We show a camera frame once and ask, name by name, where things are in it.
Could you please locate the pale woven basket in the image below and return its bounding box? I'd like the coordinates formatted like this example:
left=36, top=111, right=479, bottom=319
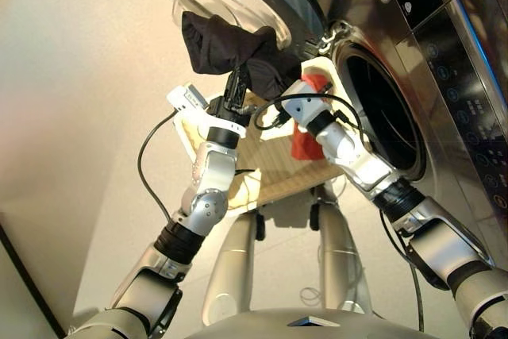
left=172, top=56, right=346, bottom=212

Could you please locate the black cloth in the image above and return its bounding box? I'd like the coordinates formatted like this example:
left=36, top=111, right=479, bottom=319
left=180, top=11, right=303, bottom=102

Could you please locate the grey washing machine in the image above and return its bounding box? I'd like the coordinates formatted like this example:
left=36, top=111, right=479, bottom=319
left=297, top=0, right=508, bottom=272

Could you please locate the red cloth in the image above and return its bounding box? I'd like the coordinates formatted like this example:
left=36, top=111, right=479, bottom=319
left=291, top=72, right=338, bottom=162

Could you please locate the dark grey stacked dryer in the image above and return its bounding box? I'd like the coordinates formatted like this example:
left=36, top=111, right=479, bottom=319
left=436, top=0, right=508, bottom=92

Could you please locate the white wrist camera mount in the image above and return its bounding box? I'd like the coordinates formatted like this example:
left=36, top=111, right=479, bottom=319
left=166, top=83, right=248, bottom=144
left=279, top=79, right=333, bottom=129

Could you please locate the black wheeled basket stand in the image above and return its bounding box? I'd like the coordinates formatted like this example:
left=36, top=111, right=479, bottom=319
left=253, top=187, right=330, bottom=243

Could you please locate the silver robot leg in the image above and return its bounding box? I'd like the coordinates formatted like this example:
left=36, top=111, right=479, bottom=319
left=202, top=211, right=258, bottom=326
left=317, top=186, right=374, bottom=314

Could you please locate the thin white floor cable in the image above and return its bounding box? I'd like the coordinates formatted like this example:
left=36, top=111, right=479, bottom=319
left=299, top=286, right=324, bottom=306

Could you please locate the silver robot torso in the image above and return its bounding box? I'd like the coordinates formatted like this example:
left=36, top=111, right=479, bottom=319
left=184, top=306, right=428, bottom=339

